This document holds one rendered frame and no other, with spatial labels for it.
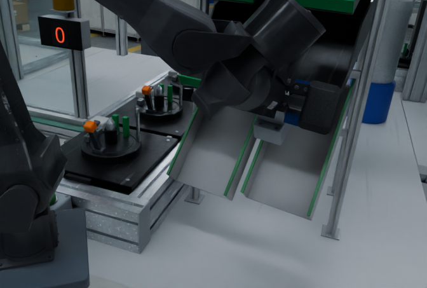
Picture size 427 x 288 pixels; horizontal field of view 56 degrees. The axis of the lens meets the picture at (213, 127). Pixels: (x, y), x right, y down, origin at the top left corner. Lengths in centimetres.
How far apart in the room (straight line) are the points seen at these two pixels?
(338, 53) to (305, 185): 26
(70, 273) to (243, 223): 48
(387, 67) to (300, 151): 78
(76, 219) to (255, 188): 34
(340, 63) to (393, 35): 73
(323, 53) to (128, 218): 49
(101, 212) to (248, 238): 31
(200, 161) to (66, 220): 31
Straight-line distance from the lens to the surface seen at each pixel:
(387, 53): 150
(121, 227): 83
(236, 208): 97
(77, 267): 55
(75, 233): 60
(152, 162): 92
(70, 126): 117
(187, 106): 123
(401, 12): 148
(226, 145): 81
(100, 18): 646
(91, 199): 83
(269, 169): 79
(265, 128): 58
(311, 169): 78
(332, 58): 79
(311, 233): 94
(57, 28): 108
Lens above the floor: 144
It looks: 25 degrees down
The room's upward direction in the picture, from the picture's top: 4 degrees clockwise
